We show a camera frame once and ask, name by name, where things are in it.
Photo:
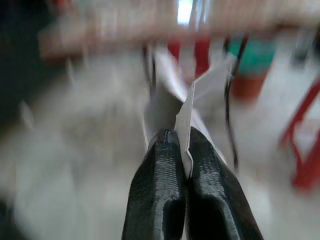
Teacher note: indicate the white paper trash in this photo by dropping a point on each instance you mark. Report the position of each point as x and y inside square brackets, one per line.
[186, 117]

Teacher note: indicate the green and red container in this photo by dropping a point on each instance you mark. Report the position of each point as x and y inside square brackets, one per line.
[252, 57]

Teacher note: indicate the red plastic stool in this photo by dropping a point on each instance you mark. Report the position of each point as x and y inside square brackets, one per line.
[201, 57]
[300, 150]

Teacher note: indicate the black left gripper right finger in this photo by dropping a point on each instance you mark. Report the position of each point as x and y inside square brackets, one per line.
[215, 195]

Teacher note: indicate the dark sofa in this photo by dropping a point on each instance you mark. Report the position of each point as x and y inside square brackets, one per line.
[15, 50]

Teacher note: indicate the marble top folding table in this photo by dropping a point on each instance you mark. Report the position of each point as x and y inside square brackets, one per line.
[100, 37]

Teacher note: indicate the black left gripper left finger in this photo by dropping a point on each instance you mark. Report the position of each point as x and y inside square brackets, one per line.
[155, 187]

